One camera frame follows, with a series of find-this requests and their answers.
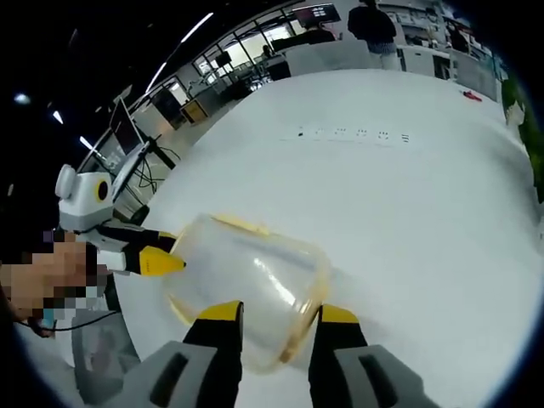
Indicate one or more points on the green potted plant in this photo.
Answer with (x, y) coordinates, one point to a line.
(529, 140)

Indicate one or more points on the yellow cabinet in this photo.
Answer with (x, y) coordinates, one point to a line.
(194, 109)

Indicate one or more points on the table power socket strip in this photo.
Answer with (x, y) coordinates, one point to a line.
(361, 135)

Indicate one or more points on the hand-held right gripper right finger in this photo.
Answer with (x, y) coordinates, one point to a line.
(336, 340)

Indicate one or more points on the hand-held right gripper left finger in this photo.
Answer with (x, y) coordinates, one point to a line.
(217, 340)

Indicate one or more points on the clear plastic buckle container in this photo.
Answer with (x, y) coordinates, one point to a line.
(263, 276)

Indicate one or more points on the white plant pot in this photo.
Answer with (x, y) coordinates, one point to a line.
(516, 114)

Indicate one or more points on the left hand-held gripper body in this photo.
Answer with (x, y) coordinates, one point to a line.
(83, 200)

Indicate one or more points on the black desk leg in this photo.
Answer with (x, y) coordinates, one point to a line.
(163, 153)

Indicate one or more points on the dark computer monitor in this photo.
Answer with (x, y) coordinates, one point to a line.
(125, 127)

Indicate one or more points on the background computer monitor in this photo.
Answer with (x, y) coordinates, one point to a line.
(319, 13)

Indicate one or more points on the small red object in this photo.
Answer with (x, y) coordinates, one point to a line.
(472, 96)

